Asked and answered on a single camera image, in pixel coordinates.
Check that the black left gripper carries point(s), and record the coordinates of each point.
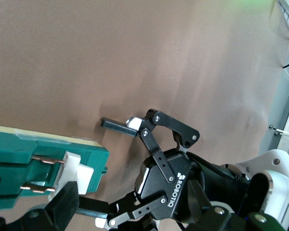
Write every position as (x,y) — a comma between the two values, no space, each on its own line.
(180,166)

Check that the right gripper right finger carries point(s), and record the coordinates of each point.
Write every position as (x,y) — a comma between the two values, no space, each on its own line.
(216,219)

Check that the brown paper table cover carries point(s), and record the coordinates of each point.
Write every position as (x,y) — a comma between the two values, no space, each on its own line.
(110,60)

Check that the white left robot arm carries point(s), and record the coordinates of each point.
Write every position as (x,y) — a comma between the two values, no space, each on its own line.
(279,187)

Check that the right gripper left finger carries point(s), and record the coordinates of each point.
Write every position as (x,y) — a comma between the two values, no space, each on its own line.
(60,209)

